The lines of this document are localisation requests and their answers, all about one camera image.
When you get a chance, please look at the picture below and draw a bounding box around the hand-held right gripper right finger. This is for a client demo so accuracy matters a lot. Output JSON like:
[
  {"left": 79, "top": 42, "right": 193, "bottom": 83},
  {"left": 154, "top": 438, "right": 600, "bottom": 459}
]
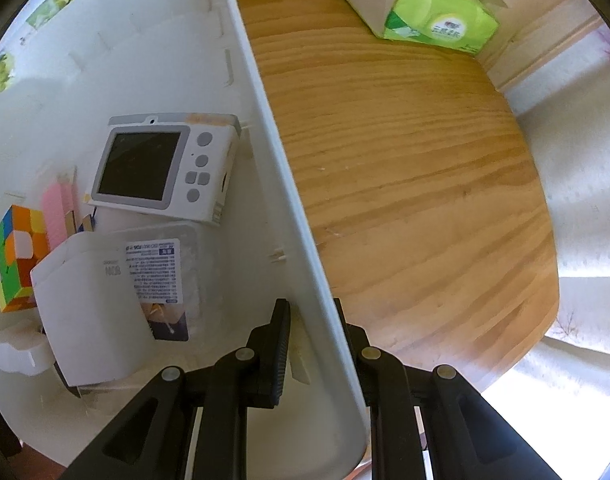
[{"left": 333, "top": 298, "right": 560, "bottom": 480}]

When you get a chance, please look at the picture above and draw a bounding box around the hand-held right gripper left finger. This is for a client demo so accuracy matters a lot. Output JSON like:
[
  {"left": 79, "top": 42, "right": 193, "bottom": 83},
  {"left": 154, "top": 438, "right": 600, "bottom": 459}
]
[{"left": 77, "top": 298, "right": 292, "bottom": 480}]

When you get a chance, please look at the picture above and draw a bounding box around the clear labelled floss box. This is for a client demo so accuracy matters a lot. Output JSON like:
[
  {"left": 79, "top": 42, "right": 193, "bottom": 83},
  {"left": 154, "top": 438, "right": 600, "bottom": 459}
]
[{"left": 112, "top": 220, "right": 218, "bottom": 343}]

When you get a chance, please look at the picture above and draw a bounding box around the plain white charger box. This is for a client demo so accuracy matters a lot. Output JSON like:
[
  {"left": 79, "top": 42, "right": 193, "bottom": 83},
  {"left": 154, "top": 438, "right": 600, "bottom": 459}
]
[{"left": 30, "top": 231, "right": 153, "bottom": 388}]

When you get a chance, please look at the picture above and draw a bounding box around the white digital camera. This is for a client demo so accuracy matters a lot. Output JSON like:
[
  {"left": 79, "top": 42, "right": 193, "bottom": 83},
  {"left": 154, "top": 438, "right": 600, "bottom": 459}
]
[{"left": 85, "top": 112, "right": 242, "bottom": 226}]

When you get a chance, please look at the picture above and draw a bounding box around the pink plastic tube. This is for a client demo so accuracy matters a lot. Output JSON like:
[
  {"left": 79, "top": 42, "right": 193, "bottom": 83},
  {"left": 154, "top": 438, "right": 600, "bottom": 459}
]
[{"left": 41, "top": 175, "right": 78, "bottom": 251}]

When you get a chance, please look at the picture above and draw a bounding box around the multicoloured puzzle cube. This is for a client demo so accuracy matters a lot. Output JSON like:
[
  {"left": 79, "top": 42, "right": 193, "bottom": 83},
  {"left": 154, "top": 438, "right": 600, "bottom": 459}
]
[{"left": 0, "top": 205, "right": 50, "bottom": 313}]

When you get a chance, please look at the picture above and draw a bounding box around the white plastic bin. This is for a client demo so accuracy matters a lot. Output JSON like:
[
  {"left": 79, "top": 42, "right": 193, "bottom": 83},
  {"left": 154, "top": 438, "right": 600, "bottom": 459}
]
[{"left": 0, "top": 0, "right": 373, "bottom": 478}]

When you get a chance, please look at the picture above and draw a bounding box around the cream printed bedsheet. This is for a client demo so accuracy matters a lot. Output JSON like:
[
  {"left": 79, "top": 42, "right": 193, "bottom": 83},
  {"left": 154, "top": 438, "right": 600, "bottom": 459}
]
[{"left": 482, "top": 5, "right": 610, "bottom": 396}]

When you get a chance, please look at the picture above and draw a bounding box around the green tissue pack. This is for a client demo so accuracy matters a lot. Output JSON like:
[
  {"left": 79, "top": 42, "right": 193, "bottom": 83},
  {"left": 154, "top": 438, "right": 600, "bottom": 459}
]
[{"left": 341, "top": 0, "right": 510, "bottom": 57}]

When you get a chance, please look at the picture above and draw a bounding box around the light wooden board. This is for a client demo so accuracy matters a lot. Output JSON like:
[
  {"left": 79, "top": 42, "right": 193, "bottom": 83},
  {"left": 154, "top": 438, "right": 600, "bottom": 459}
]
[{"left": 477, "top": 0, "right": 608, "bottom": 106}]

